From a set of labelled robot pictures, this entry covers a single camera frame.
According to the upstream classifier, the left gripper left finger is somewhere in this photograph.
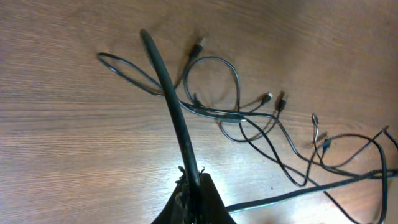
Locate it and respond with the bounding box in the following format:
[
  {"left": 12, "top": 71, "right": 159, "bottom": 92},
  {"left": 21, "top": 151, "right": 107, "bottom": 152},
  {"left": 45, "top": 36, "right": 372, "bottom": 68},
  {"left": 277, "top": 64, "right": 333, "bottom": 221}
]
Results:
[{"left": 152, "top": 166, "right": 189, "bottom": 224}]

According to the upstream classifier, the thin black usb cable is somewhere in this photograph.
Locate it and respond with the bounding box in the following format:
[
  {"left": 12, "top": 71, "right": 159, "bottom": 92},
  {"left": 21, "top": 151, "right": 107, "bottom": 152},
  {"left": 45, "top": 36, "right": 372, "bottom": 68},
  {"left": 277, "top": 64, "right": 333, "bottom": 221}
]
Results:
[{"left": 96, "top": 37, "right": 312, "bottom": 187}]

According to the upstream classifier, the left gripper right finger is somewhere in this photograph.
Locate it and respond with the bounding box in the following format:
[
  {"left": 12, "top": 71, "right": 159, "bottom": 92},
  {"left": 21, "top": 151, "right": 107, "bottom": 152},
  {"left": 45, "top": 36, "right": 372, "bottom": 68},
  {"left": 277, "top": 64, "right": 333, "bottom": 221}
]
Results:
[{"left": 200, "top": 173, "right": 236, "bottom": 224}]

